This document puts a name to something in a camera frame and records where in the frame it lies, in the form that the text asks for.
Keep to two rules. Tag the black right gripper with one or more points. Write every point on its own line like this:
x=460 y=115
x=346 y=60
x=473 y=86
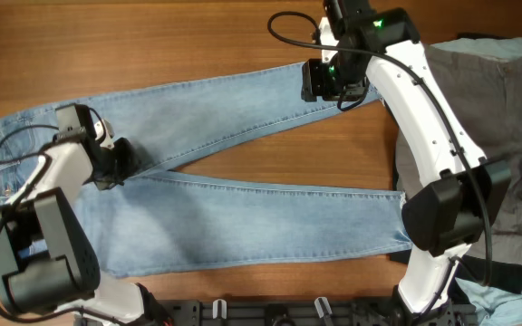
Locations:
x=314 y=85

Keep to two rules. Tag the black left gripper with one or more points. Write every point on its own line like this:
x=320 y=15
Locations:
x=131 y=162

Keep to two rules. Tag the light blue denim jeans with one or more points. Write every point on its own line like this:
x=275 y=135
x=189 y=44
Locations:
x=163 y=221

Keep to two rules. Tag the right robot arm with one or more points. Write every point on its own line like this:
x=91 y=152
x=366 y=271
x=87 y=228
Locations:
x=385 y=49

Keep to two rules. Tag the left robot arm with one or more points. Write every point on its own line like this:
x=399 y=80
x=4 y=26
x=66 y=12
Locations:
x=48 y=267

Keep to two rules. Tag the grey shirt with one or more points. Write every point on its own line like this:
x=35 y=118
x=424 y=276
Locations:
x=505 y=149

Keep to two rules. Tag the black garment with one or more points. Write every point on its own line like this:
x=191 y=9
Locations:
x=492 y=271

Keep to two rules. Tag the light blue garment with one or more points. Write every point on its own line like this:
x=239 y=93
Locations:
x=515 y=294

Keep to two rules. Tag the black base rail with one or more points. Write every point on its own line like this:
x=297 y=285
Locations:
x=375 y=311

